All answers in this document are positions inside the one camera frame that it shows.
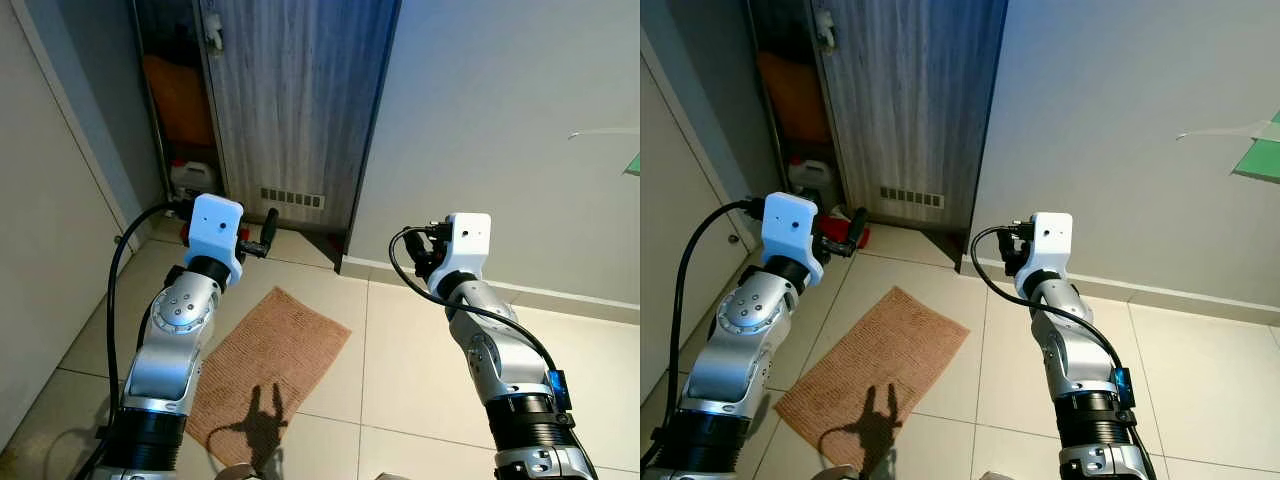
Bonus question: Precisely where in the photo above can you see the cabinet vent grille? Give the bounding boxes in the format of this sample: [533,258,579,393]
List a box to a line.
[879,186,945,210]
[260,187,327,210]

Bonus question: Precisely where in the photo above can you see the white plastic jug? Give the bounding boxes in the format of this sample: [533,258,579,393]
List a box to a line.
[787,157,837,196]
[169,158,223,198]

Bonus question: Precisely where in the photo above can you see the brown floor mat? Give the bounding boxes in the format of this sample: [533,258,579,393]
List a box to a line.
[185,286,353,471]
[773,286,971,479]

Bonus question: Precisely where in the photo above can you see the grey wooden cabinet door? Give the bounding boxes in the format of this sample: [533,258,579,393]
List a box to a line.
[196,0,403,263]
[812,0,1009,271]

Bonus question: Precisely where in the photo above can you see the orange bag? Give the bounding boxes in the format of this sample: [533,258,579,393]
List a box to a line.
[142,54,216,148]
[756,50,831,144]

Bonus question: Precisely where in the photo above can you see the white door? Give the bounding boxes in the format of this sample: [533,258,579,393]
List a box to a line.
[0,0,136,451]
[640,40,766,401]

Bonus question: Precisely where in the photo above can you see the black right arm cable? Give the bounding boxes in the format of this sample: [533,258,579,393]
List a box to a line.
[968,225,1129,381]
[388,226,561,386]

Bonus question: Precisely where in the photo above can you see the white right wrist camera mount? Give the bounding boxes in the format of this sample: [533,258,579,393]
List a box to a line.
[1018,212,1074,296]
[428,212,493,296]

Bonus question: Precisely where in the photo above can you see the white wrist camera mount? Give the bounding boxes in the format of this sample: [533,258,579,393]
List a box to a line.
[187,194,246,288]
[428,212,493,296]
[1018,212,1074,296]
[762,192,823,288]

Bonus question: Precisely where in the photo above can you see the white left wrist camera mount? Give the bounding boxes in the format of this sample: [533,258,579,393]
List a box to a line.
[187,194,246,288]
[762,192,823,288]

